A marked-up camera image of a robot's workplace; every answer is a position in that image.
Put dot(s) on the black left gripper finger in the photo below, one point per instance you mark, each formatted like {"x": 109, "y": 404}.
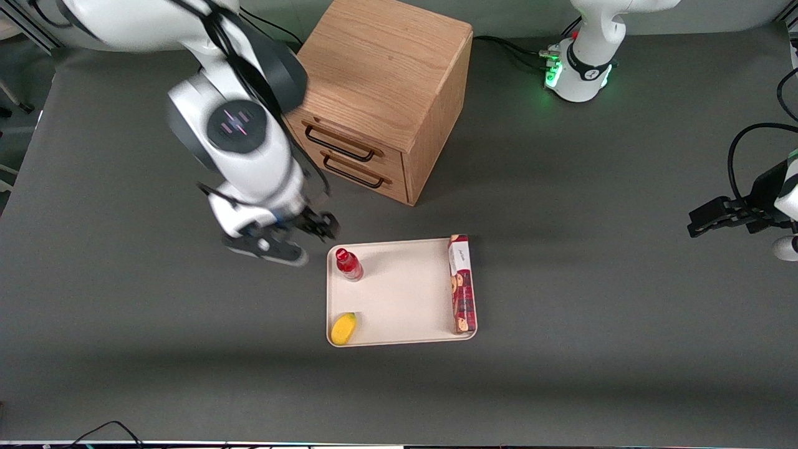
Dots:
{"x": 711, "y": 226}
{"x": 726, "y": 207}

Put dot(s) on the left Franka gripper body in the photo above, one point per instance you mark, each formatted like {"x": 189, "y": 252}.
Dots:
{"x": 759, "y": 201}

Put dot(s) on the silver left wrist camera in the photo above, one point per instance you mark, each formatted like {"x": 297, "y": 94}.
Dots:
{"x": 787, "y": 248}

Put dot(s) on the red coke bottle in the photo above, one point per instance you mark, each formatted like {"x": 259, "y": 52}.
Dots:
{"x": 349, "y": 266}

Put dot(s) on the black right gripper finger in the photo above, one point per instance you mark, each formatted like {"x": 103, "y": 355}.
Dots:
{"x": 315, "y": 234}
{"x": 324, "y": 221}

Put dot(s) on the wooden two-drawer cabinet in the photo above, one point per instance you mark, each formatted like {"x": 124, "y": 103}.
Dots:
{"x": 380, "y": 68}

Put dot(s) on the yellow toy lemon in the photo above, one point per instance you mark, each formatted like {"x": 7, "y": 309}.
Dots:
{"x": 343, "y": 329}

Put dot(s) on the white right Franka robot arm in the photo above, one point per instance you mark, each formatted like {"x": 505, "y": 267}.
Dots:
{"x": 249, "y": 149}

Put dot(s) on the aluminium frame rail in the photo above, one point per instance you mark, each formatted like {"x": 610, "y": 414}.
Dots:
{"x": 28, "y": 31}

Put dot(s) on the red cookie box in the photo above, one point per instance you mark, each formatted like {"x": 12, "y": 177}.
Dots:
{"x": 462, "y": 293}

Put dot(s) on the cream plastic tray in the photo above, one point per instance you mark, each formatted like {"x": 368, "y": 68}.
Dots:
{"x": 399, "y": 293}

